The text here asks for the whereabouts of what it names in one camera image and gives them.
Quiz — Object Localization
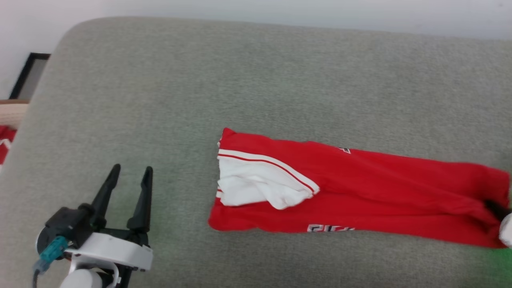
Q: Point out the red and white garment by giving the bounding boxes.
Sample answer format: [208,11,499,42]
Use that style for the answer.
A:
[0,125,18,166]

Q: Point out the black picture frame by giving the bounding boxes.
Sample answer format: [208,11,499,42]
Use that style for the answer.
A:
[8,52,52,100]

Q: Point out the beige laundry basket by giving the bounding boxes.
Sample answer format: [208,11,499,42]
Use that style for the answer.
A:
[0,100,30,130]

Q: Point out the grey fabric sofa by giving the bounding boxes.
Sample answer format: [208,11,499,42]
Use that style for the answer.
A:
[0,16,512,288]

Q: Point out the red Bulls jersey white sleeves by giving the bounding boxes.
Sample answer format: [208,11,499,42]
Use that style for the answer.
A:
[208,127,512,249]

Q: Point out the black cable with teal plug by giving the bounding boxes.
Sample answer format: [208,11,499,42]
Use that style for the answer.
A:
[32,236,69,288]

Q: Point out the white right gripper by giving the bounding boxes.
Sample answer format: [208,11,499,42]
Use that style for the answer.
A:
[484,199,512,249]

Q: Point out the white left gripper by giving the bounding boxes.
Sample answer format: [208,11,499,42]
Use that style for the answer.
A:
[66,163,154,288]

